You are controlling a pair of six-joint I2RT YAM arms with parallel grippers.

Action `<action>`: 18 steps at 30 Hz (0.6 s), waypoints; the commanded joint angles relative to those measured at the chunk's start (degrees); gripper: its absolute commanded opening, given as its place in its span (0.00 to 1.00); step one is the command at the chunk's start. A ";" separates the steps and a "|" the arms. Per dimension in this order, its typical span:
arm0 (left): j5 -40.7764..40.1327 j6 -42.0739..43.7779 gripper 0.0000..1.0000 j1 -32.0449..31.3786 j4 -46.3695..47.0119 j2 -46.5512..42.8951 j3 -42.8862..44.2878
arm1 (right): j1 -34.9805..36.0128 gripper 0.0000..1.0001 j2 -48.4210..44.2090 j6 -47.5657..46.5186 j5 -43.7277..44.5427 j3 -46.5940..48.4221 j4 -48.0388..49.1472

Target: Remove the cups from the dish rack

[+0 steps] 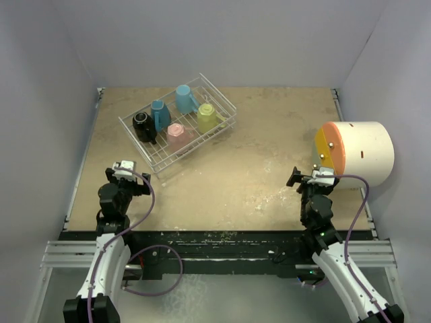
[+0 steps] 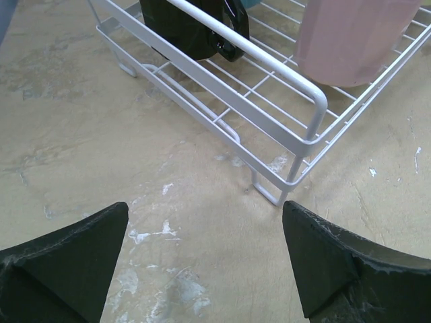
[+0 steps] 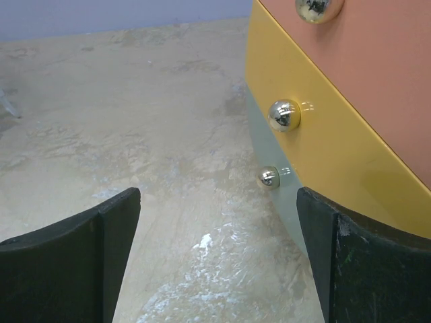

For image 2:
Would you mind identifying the light blue mug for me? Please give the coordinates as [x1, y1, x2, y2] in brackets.
[241, 0, 261, 9]

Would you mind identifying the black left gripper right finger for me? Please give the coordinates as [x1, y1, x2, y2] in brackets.
[282, 201, 430, 322]

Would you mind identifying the white wire dish rack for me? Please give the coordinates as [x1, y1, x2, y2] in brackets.
[88, 1, 430, 206]

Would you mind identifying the pink mug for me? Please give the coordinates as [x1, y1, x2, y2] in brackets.
[294, 0, 422, 87]

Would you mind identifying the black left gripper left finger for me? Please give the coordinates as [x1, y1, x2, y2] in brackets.
[1, 202, 129, 322]

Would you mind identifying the black mug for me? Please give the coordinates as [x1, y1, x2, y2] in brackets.
[140, 0, 249, 62]

